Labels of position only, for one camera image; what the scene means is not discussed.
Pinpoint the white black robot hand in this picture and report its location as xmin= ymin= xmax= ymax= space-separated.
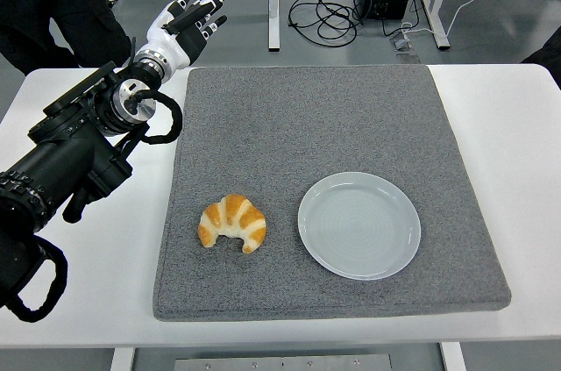
xmin=133 ymin=0 xmax=236 ymax=72

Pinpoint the white desk leg with foot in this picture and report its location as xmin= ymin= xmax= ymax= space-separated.
xmin=420 ymin=0 xmax=452 ymax=51

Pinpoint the pale grey round plate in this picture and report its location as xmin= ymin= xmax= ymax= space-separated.
xmin=297 ymin=171 xmax=422 ymax=281

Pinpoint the golden croissant bread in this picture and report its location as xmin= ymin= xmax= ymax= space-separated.
xmin=197 ymin=193 xmax=267 ymax=254

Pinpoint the white slim desk leg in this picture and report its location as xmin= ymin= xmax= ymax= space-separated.
xmin=266 ymin=0 xmax=281 ymax=53

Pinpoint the grey floor socket box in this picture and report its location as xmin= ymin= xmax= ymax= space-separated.
xmin=391 ymin=32 xmax=415 ymax=54

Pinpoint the grey metal plate with screws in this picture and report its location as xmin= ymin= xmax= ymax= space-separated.
xmin=174 ymin=353 xmax=394 ymax=371

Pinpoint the coiled black floor cable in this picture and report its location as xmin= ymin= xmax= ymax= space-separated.
xmin=288 ymin=0 xmax=367 ymax=48

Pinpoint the grey felt mat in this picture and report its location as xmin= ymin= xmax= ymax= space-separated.
xmin=152 ymin=64 xmax=513 ymax=323

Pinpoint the white table leg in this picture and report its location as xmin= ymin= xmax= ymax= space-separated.
xmin=440 ymin=341 xmax=468 ymax=371
xmin=109 ymin=347 xmax=136 ymax=371

